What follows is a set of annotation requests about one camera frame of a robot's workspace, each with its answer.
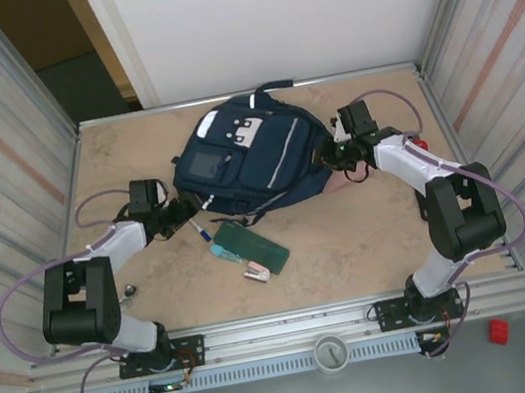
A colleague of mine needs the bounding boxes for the navy blue student backpack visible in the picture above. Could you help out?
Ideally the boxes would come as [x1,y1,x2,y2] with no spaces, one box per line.
[159,74,342,239]

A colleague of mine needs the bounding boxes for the dark green pencil case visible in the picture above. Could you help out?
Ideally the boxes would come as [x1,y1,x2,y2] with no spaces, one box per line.
[210,210,294,287]

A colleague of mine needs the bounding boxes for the white marker with blue cap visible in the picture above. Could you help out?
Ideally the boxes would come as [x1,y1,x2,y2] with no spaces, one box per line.
[189,217,215,246]

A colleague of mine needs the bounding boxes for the light teal correction tape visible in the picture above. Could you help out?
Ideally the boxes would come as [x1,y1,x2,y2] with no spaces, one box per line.
[208,239,246,270]

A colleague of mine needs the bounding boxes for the pink stapler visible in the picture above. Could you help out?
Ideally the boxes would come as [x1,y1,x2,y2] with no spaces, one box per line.
[241,257,274,290]

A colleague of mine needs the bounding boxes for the beige door jamb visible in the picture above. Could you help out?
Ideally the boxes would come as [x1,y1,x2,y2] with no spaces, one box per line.
[62,0,144,120]

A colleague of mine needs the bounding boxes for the grey round cup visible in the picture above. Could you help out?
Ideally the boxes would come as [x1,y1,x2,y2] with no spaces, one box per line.
[310,328,354,376]

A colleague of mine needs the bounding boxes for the brown wooden door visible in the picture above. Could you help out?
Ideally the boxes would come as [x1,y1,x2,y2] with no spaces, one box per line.
[0,0,97,78]

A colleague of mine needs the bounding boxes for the small red block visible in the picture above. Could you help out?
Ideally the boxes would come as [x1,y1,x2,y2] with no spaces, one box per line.
[484,315,513,347]

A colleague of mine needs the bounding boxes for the thin black wrist cable loop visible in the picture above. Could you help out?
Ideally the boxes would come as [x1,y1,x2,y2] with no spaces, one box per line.
[341,157,376,187]

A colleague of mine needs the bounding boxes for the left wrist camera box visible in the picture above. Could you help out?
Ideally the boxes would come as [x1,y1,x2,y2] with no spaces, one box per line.
[123,174,171,219]

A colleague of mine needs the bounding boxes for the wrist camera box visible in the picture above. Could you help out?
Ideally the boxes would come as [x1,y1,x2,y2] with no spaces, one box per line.
[123,174,171,219]
[326,98,381,144]

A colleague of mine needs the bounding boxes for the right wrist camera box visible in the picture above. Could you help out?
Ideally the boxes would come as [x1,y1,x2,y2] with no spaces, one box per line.
[326,98,381,144]

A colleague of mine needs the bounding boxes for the thin aluminium table edge rail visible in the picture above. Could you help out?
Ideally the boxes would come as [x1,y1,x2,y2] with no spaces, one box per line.
[75,60,423,131]

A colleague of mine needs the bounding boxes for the red handled ratchet wrench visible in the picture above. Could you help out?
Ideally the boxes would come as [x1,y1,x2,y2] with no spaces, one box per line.
[118,281,143,310]

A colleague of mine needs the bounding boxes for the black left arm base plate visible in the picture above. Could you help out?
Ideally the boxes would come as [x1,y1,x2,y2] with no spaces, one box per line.
[114,333,209,382]

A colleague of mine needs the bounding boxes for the wide aluminium mounting rail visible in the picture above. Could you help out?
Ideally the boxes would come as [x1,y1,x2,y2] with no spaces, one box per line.
[21,269,525,393]

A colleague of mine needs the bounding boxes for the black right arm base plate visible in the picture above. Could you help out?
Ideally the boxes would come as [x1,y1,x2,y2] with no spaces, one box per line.
[371,287,465,334]

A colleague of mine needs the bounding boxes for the white door frame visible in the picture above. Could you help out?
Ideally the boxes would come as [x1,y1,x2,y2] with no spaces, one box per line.
[83,0,162,117]

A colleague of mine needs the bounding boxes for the slotted grey cable duct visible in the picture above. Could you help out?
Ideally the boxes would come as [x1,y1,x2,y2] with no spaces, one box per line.
[74,334,424,393]

